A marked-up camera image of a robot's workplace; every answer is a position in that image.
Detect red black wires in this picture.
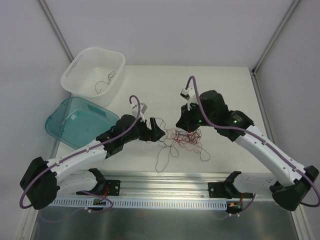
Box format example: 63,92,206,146
154,119,211,175

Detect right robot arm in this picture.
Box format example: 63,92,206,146
176,87,320,211

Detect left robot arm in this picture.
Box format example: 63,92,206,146
19,114,165,210

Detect teal transparent plastic bin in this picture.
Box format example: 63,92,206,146
45,96,119,149

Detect white plastic basket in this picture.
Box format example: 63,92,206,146
60,47,126,107

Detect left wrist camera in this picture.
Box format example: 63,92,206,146
130,103,148,122

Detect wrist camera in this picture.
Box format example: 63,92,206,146
180,86,198,111
130,103,148,122

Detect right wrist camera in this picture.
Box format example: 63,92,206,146
180,86,198,111

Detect aluminium rail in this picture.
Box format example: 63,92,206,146
31,169,286,201

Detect black wire in basket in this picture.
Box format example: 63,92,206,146
94,70,117,95

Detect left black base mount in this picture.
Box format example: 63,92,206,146
76,179,121,196

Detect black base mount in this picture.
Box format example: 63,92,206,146
207,182,234,199
76,179,121,196

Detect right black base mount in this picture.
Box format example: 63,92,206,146
207,182,234,199

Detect right aluminium frame post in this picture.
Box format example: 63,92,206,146
251,0,302,77

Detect aluminium frame post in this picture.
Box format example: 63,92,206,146
251,0,302,77
37,0,74,63

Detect left aluminium frame post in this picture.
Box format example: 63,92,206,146
37,0,74,63

